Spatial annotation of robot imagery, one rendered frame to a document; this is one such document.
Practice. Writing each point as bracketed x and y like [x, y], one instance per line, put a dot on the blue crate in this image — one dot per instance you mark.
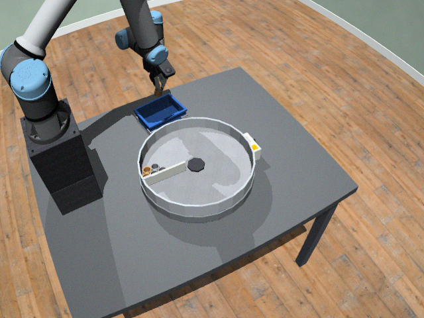
[159, 112]

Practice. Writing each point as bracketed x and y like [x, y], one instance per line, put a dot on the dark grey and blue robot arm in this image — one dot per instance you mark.
[46, 119]

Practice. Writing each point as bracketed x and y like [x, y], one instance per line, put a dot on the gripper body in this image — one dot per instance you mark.
[148, 67]

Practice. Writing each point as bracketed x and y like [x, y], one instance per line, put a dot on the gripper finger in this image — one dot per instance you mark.
[155, 80]
[162, 80]

